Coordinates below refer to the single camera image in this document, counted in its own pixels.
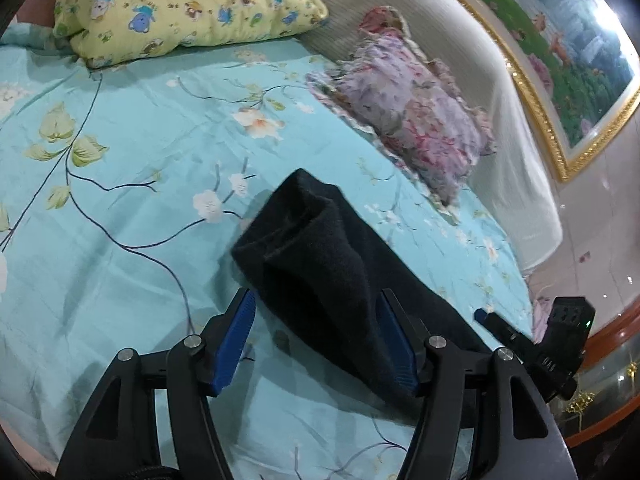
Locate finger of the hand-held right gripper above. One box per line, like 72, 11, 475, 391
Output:
474, 308, 539, 361

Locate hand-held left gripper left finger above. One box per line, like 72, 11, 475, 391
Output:
57, 287, 257, 480

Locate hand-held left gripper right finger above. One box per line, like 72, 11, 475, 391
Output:
376, 287, 578, 480

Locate black pants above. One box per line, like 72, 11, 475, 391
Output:
231, 168, 501, 416

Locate brown wooden furniture edge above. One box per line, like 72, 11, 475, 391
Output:
565, 305, 640, 448

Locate turquoise floral bedsheet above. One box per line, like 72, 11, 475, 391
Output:
0, 25, 536, 480

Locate purple pink floral pillow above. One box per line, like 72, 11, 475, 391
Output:
306, 6, 497, 211

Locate gold framed landscape painting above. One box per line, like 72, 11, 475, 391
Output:
407, 0, 640, 183

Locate beige ribbed headboard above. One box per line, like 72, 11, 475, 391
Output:
300, 0, 565, 273

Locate yellow cartoon print pillow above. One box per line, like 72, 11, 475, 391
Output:
52, 0, 330, 70

